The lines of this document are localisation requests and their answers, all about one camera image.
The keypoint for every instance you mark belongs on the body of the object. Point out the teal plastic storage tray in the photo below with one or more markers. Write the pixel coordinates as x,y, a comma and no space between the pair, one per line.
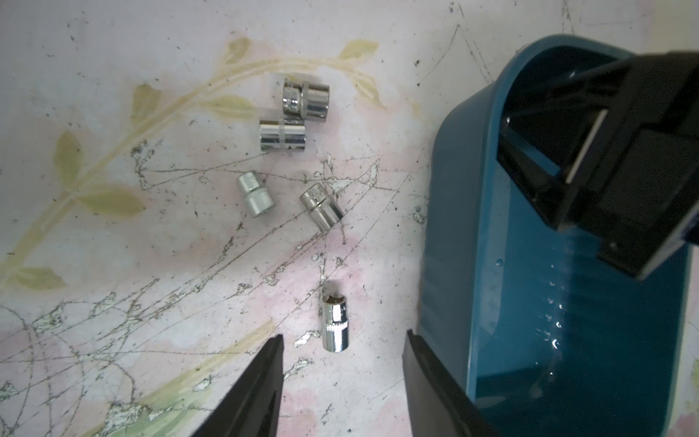
544,338

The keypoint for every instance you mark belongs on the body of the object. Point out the chrome socket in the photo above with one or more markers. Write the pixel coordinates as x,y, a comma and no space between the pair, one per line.
282,134
322,207
306,100
257,198

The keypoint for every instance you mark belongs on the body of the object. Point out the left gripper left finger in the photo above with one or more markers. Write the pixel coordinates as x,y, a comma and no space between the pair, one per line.
252,406

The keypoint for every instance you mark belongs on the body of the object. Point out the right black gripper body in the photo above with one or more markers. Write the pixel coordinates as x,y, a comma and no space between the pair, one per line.
614,151

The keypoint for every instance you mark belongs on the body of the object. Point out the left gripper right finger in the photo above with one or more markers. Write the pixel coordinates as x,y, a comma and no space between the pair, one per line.
437,405

